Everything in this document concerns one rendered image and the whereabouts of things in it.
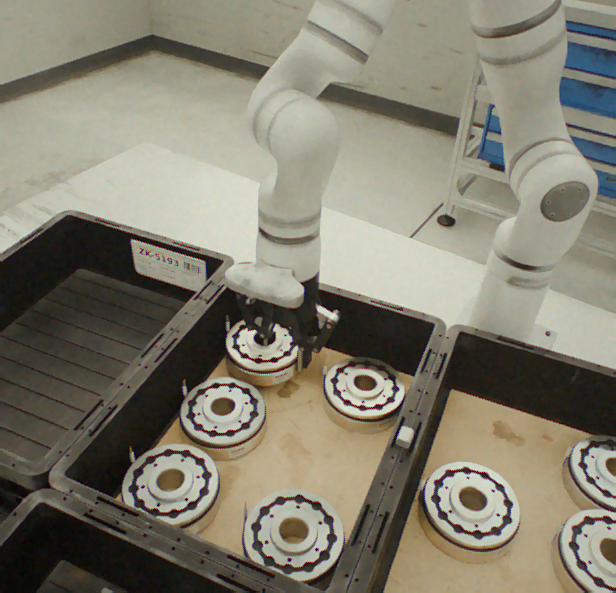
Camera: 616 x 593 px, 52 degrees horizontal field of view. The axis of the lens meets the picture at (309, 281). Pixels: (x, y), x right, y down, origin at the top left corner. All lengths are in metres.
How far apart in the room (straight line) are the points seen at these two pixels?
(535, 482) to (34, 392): 0.63
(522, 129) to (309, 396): 0.43
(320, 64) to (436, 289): 0.71
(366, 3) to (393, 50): 3.02
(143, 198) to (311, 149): 0.93
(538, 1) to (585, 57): 1.73
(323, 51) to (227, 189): 0.93
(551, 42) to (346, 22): 0.23
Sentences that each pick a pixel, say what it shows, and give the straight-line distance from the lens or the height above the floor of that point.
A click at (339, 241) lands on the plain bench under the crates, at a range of 1.35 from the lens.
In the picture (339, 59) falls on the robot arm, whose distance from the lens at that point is 0.62.
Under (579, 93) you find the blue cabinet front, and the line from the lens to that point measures 2.47.
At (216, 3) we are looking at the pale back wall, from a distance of 4.26.
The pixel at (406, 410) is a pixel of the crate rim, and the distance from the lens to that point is 0.70.
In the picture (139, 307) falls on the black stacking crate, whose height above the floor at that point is 0.83.
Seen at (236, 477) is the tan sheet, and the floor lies 0.83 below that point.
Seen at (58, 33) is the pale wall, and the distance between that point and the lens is 4.21.
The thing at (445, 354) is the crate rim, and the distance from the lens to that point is 0.78.
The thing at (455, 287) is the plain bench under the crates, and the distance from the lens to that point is 1.27.
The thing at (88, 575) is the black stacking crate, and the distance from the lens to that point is 0.73.
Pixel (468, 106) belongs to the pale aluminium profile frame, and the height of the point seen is 0.52.
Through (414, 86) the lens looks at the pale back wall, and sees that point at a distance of 3.64.
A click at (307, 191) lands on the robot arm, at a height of 1.13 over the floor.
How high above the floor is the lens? 1.45
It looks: 38 degrees down
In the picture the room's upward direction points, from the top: 3 degrees clockwise
